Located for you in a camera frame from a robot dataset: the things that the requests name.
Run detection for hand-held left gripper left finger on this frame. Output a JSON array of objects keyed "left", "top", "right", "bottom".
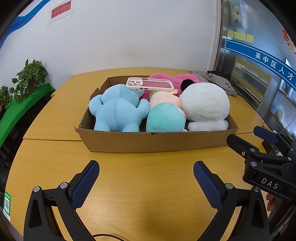
[{"left": 24, "top": 160, "right": 100, "bottom": 241}]

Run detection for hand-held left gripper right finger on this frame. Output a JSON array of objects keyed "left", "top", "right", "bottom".
[{"left": 193, "top": 161, "right": 270, "bottom": 241}]

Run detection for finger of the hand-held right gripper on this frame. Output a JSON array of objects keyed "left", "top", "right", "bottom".
[
  {"left": 253, "top": 126, "right": 296, "bottom": 152},
  {"left": 226, "top": 134, "right": 294, "bottom": 165}
]

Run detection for white round plush toy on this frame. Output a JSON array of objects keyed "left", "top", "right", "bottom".
[{"left": 180, "top": 79, "right": 230, "bottom": 132}]

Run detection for brown cardboard box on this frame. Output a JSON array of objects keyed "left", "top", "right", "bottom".
[{"left": 74, "top": 76, "right": 239, "bottom": 153}]

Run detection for pink pig plush toy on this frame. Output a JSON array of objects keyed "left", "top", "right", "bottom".
[{"left": 146, "top": 91, "right": 188, "bottom": 132}]

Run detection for light blue plush toy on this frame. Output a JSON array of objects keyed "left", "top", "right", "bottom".
[{"left": 89, "top": 84, "right": 151, "bottom": 132}]

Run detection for cream pink phone case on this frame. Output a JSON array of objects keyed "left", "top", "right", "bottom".
[{"left": 126, "top": 77, "right": 175, "bottom": 93}]

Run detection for wooden desktop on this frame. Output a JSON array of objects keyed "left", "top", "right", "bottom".
[{"left": 5, "top": 68, "right": 296, "bottom": 241}]

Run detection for person's right hand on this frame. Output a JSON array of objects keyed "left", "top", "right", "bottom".
[{"left": 265, "top": 193, "right": 276, "bottom": 211}]

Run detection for small black device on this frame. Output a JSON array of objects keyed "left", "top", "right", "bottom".
[{"left": 261, "top": 139, "right": 281, "bottom": 156}]

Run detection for metal display shelf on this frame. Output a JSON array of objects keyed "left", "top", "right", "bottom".
[{"left": 231, "top": 57, "right": 272, "bottom": 109}]

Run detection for dark grey cloth bag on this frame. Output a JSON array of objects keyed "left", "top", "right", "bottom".
[{"left": 207, "top": 71, "right": 238, "bottom": 98}]

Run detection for blue glass banner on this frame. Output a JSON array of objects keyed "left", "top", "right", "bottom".
[{"left": 225, "top": 38, "right": 296, "bottom": 90}]

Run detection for beige cloth bag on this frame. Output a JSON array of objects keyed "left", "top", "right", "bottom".
[{"left": 190, "top": 70, "right": 211, "bottom": 82}]

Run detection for green code sticker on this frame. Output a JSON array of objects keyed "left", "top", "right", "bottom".
[{"left": 3, "top": 190, "right": 12, "bottom": 220}]

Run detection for hot pink plush toy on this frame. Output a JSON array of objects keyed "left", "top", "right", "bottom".
[{"left": 141, "top": 72, "right": 201, "bottom": 100}]

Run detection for red window decorations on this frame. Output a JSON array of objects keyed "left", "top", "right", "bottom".
[{"left": 281, "top": 25, "right": 296, "bottom": 55}]

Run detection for small green potted plant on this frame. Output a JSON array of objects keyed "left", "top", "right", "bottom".
[{"left": 0, "top": 86, "right": 14, "bottom": 107}]

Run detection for large green potted plant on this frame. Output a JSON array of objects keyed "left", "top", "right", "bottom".
[{"left": 11, "top": 59, "right": 49, "bottom": 103}]

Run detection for cartoon poster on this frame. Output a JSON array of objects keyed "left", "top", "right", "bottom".
[{"left": 229, "top": 0, "right": 247, "bottom": 26}]

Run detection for black cable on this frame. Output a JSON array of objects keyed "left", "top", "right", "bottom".
[{"left": 92, "top": 234, "right": 130, "bottom": 241}]

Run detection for red wall sign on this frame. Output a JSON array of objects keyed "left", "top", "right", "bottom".
[{"left": 48, "top": 0, "right": 73, "bottom": 24}]

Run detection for blue wave wall decal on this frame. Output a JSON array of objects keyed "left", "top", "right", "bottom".
[{"left": 0, "top": 0, "right": 56, "bottom": 47}]

